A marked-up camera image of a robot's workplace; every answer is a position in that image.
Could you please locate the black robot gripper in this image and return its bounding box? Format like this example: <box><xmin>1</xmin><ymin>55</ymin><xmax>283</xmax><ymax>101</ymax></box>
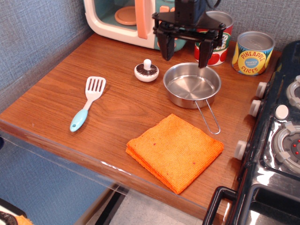
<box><xmin>152</xmin><ymin>0</ymin><xmax>226</xmax><ymax>68</ymax></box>

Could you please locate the stainless steel pot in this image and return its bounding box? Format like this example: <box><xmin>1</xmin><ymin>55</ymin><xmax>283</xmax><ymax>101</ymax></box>
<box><xmin>163</xmin><ymin>62</ymin><xmax>222</xmax><ymax>135</ymax></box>

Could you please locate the tomato sauce can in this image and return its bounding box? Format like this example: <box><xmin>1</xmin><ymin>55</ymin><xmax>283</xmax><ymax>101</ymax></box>
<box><xmin>206</xmin><ymin>11</ymin><xmax>234</xmax><ymax>66</ymax></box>

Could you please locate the white toy mushroom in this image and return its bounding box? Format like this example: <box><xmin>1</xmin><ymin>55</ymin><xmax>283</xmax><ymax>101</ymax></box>
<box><xmin>134</xmin><ymin>59</ymin><xmax>159</xmax><ymax>83</ymax></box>

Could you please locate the teal toy microwave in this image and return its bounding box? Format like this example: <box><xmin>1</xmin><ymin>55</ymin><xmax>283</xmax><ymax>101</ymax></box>
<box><xmin>83</xmin><ymin>0</ymin><xmax>202</xmax><ymax>53</ymax></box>

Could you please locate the pineapple slices can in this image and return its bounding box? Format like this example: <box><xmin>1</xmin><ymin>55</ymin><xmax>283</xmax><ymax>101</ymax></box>
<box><xmin>232</xmin><ymin>31</ymin><xmax>275</xmax><ymax>76</ymax></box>

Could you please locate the orange plate in microwave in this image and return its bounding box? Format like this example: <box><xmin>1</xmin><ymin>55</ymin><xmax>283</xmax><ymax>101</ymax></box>
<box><xmin>114</xmin><ymin>6</ymin><xmax>136</xmax><ymax>26</ymax></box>

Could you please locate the white stove knob rear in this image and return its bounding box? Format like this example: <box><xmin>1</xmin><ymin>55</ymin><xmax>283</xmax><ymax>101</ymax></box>
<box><xmin>255</xmin><ymin>82</ymin><xmax>268</xmax><ymax>98</ymax></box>

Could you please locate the white stove knob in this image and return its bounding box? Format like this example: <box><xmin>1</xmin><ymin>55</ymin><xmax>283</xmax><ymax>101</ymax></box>
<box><xmin>249</xmin><ymin>100</ymin><xmax>261</xmax><ymax>117</ymax></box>
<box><xmin>234</xmin><ymin>140</ymin><xmax>247</xmax><ymax>160</ymax></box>
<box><xmin>255</xmin><ymin>82</ymin><xmax>268</xmax><ymax>98</ymax></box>

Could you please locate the white stove knob middle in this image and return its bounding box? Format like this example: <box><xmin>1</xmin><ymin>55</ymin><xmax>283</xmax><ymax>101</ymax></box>
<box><xmin>249</xmin><ymin>100</ymin><xmax>261</xmax><ymax>117</ymax></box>

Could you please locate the orange folded cloth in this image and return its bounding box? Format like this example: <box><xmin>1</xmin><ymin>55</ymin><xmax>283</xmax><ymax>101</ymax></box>
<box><xmin>126</xmin><ymin>114</ymin><xmax>224</xmax><ymax>194</ymax></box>

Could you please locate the white stove knob front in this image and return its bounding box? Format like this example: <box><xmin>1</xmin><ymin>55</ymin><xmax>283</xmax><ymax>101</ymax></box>
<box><xmin>234</xmin><ymin>140</ymin><xmax>247</xmax><ymax>160</ymax></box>

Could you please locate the white round stove button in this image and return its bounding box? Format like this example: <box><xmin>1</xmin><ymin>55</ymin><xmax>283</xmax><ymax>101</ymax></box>
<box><xmin>275</xmin><ymin>105</ymin><xmax>289</xmax><ymax>120</ymax></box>

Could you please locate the grey stove burner rear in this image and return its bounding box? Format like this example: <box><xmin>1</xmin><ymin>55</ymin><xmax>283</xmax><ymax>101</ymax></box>
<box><xmin>286</xmin><ymin>75</ymin><xmax>300</xmax><ymax>109</ymax></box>

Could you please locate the grey stove burner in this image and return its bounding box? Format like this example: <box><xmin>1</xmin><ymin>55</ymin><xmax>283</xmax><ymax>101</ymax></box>
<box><xmin>286</xmin><ymin>75</ymin><xmax>300</xmax><ymax>109</ymax></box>
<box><xmin>272</xmin><ymin>121</ymin><xmax>300</xmax><ymax>174</ymax></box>

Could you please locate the grey stove burner front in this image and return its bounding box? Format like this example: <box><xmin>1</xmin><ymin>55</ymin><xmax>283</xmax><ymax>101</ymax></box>
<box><xmin>272</xmin><ymin>121</ymin><xmax>300</xmax><ymax>174</ymax></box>

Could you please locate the black toy stove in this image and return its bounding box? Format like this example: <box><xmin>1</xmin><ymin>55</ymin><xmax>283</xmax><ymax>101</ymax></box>
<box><xmin>203</xmin><ymin>41</ymin><xmax>300</xmax><ymax>225</ymax></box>

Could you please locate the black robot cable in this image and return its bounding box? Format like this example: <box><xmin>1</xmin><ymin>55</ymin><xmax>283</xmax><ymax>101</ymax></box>
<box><xmin>205</xmin><ymin>0</ymin><xmax>222</xmax><ymax>9</ymax></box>

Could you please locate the white spatula blue handle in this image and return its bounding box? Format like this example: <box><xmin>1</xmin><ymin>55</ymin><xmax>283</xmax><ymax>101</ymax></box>
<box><xmin>69</xmin><ymin>76</ymin><xmax>106</xmax><ymax>132</ymax></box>

